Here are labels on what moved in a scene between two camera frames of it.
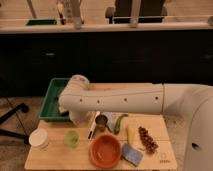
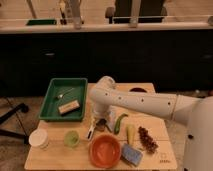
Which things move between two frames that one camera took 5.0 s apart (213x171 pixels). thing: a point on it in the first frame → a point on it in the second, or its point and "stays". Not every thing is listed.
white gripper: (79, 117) → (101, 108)
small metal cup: (101, 121) stays
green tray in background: (41, 22) stays
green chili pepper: (118, 121) stays
